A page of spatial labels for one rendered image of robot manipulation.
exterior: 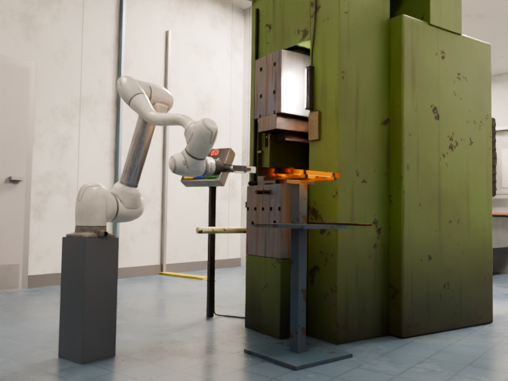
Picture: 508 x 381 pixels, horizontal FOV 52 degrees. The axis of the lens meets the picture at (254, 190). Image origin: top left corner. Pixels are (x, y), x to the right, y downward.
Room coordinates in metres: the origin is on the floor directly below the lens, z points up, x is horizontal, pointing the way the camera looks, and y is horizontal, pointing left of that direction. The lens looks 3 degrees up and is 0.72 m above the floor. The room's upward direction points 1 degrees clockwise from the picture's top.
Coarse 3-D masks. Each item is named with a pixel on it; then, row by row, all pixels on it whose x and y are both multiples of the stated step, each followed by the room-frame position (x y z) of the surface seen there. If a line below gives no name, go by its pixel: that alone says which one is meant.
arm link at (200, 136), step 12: (144, 96) 2.49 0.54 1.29; (132, 108) 2.49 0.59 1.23; (144, 108) 2.45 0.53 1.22; (156, 120) 2.39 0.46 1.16; (168, 120) 2.34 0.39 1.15; (180, 120) 2.28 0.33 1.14; (192, 120) 2.26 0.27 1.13; (204, 120) 2.18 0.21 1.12; (192, 132) 2.20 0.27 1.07; (204, 132) 2.17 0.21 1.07; (216, 132) 2.20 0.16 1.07; (192, 144) 2.21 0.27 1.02; (204, 144) 2.20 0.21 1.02; (204, 156) 2.25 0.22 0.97
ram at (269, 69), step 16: (256, 64) 3.43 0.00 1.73; (272, 64) 3.27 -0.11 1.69; (288, 64) 3.22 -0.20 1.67; (304, 64) 3.29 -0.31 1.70; (256, 80) 3.42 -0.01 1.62; (272, 80) 3.27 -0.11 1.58; (288, 80) 3.22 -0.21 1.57; (304, 80) 3.29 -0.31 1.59; (256, 96) 3.42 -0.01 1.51; (272, 96) 3.27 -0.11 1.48; (288, 96) 3.22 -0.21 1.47; (304, 96) 3.30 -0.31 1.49; (256, 112) 3.42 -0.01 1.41; (272, 112) 3.27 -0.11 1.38; (288, 112) 3.22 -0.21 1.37; (304, 112) 3.30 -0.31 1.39
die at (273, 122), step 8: (264, 120) 3.34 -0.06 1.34; (272, 120) 3.27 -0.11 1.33; (280, 120) 3.25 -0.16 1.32; (288, 120) 3.29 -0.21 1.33; (296, 120) 3.33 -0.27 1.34; (304, 120) 3.36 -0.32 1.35; (264, 128) 3.34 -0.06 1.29; (272, 128) 3.27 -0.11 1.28; (280, 128) 3.26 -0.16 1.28; (288, 128) 3.29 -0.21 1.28; (296, 128) 3.33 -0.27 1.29; (304, 128) 3.36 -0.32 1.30
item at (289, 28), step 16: (272, 0) 3.53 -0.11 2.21; (288, 0) 3.37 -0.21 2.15; (304, 0) 3.24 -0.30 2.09; (272, 16) 3.52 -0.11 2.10; (288, 16) 3.37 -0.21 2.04; (304, 16) 3.23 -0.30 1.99; (272, 32) 3.52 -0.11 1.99; (288, 32) 3.37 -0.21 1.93; (304, 32) 3.23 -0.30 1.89; (272, 48) 3.52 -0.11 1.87; (288, 48) 3.38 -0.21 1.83; (304, 48) 3.37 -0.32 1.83
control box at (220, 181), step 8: (216, 152) 3.67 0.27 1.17; (224, 152) 3.64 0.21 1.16; (232, 152) 3.65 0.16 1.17; (224, 160) 3.59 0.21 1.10; (232, 160) 3.66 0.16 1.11; (216, 176) 3.55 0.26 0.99; (224, 176) 3.57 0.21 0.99; (184, 184) 3.72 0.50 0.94; (192, 184) 3.69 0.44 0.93; (200, 184) 3.65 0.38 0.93; (208, 184) 3.62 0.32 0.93; (216, 184) 3.58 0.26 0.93; (224, 184) 3.57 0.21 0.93
